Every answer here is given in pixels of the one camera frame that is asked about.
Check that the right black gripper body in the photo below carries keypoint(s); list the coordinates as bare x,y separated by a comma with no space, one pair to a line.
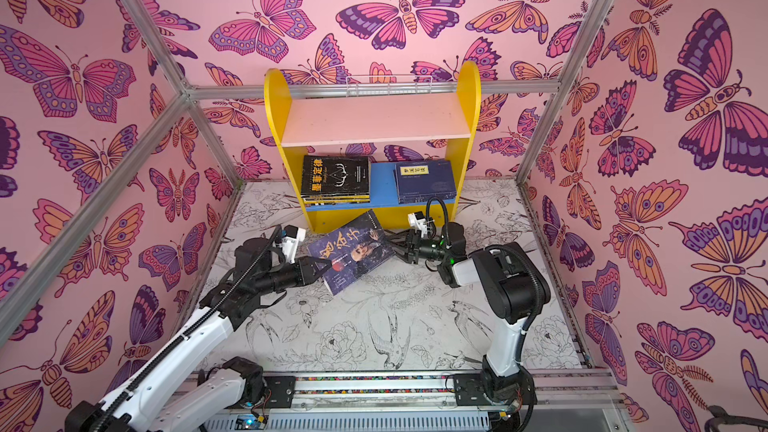
411,248

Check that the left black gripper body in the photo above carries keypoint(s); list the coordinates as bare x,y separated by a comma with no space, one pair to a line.
277,279

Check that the dark purple illustrated book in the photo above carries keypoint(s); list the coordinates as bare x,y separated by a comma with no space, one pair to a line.
354,250

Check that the yellow book with cartoon boy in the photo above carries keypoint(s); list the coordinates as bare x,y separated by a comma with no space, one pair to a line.
335,199

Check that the black book orange title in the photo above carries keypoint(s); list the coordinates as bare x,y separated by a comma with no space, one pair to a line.
335,176

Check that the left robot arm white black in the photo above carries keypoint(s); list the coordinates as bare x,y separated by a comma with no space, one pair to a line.
200,335

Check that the yellow bookshelf with coloured shelves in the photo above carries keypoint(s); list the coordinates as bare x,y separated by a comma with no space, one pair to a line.
391,119

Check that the green circuit board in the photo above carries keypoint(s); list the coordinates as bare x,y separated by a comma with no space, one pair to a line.
250,422

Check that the white slotted cable duct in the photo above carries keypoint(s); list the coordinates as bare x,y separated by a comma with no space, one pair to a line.
358,421

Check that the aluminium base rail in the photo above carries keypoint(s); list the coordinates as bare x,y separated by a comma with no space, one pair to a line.
372,389

